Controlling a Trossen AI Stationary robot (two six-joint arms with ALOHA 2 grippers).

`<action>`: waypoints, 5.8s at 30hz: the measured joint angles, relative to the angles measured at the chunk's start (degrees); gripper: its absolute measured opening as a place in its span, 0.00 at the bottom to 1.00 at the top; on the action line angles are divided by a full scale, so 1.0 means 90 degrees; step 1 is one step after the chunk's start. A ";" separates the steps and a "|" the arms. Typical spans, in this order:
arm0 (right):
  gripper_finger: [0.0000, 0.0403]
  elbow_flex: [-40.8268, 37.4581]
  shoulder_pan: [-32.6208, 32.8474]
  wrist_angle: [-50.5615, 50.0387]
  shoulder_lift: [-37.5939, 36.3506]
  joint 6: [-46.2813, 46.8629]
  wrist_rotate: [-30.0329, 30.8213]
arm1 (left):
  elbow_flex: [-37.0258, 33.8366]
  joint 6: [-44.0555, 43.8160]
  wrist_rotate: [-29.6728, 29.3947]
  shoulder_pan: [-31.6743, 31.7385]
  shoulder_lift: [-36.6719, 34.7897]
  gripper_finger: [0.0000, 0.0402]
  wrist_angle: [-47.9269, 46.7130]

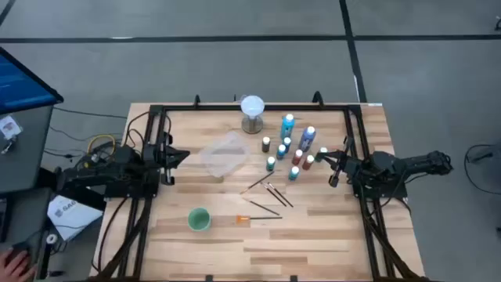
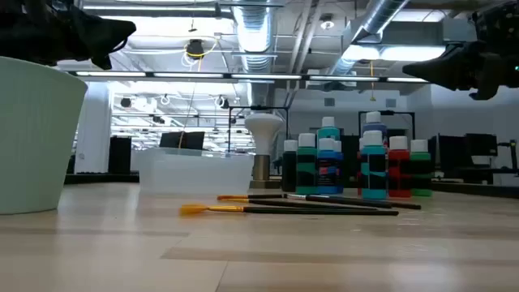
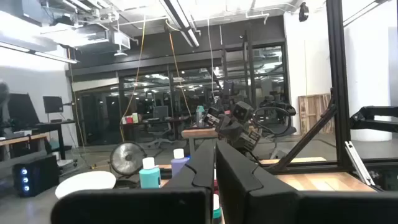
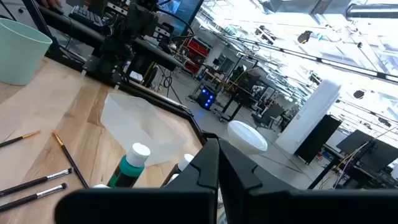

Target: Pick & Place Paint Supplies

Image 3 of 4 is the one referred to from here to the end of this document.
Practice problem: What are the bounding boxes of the large black screen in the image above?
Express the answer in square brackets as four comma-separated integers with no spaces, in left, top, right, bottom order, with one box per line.
[6,92,40,128]

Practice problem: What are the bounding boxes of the round floor fan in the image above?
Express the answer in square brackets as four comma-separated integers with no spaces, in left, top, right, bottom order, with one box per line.
[109,141,147,177]

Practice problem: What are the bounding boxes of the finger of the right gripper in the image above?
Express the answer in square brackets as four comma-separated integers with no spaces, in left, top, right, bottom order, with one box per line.
[228,123,245,143]
[217,114,233,136]

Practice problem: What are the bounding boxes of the small dark teal paint bottle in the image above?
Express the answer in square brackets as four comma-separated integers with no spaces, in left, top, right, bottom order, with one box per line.
[212,193,223,224]

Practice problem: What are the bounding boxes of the wooden pallet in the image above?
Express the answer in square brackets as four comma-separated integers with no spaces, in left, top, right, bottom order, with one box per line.
[297,93,336,135]

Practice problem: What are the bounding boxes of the black security camera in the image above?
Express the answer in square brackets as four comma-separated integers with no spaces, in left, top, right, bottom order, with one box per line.
[298,1,310,22]

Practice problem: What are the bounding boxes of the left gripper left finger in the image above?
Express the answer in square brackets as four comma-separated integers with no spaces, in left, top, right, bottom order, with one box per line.
[50,139,216,224]

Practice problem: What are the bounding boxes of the large periwinkle paint bottle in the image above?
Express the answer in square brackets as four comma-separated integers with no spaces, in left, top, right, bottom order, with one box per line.
[170,148,190,179]

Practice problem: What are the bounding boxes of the ceiling air unit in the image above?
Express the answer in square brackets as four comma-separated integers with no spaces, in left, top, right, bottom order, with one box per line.
[73,24,131,53]

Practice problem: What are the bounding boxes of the white mushroom table lamp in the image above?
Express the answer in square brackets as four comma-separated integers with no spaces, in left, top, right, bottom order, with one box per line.
[55,170,117,200]

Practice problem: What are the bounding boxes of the large teal paint bottle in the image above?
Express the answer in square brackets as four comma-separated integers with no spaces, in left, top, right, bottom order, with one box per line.
[139,157,162,190]

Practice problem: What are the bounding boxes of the black computer tower blue lights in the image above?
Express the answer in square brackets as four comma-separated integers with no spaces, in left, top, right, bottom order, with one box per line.
[12,154,60,198]

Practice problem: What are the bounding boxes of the silver metal bracket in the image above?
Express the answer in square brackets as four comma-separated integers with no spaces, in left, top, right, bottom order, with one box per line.
[344,141,376,187]

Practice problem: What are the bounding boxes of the black standing desk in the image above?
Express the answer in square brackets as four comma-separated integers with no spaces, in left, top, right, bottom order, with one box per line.
[34,119,77,160]

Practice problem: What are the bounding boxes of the long ceiling light fixture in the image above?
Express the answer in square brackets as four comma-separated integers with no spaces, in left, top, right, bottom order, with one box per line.
[162,0,200,48]

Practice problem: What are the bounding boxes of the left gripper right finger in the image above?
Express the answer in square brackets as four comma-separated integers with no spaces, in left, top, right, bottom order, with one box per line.
[215,140,398,224]

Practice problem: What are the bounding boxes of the wooden workbench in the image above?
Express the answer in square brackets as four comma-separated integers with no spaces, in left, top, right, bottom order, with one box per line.
[0,132,50,162]

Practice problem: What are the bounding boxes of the teal lidded water bottle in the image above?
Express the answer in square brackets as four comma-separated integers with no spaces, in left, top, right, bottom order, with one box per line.
[195,105,206,128]

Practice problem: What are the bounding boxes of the small black monitor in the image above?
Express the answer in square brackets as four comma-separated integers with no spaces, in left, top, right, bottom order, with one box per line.
[42,95,65,114]

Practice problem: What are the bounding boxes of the black aluminium table frame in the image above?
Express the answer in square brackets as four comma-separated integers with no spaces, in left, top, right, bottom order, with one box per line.
[261,0,398,192]

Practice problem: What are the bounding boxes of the background wooden table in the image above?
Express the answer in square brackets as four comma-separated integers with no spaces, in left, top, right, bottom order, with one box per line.
[181,126,224,156]

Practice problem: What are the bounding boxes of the black office chair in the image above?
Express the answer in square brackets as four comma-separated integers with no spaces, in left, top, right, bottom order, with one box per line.
[146,105,175,149]

